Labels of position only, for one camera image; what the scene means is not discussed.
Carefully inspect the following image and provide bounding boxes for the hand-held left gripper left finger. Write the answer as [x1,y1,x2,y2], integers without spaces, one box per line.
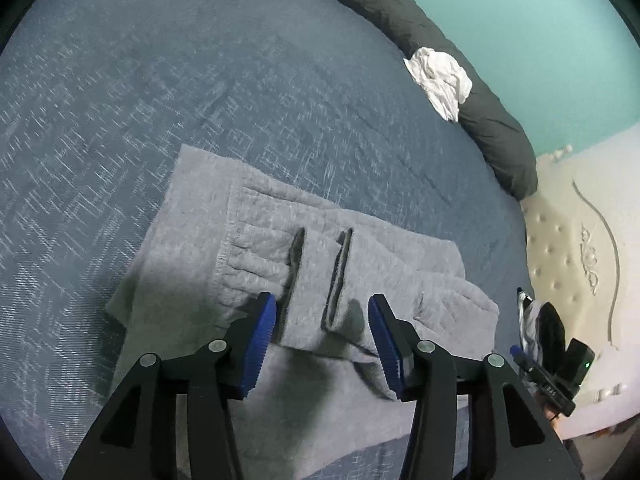
[62,291,278,480]

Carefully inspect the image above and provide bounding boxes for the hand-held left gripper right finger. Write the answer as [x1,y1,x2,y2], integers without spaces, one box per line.
[367,294,566,480]

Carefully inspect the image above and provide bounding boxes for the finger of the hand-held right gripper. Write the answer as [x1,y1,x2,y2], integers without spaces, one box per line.
[510,344,535,378]

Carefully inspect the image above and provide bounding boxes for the grey fleece garment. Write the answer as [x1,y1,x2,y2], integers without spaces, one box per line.
[105,144,501,480]

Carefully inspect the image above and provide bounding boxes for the black white grey clothes pile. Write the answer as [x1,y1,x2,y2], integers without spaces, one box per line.
[515,287,567,376]

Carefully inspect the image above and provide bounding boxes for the cream tufted headboard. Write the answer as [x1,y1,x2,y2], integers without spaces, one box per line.
[520,125,640,436]

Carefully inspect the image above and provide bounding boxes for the dark grey long pillow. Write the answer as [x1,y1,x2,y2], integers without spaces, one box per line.
[270,0,538,198]

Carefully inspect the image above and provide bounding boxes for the white crumpled cloth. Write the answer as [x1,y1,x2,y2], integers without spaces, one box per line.
[404,47,473,122]

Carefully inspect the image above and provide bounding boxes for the blue patterned bed cover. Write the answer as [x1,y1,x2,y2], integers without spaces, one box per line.
[0,0,531,480]

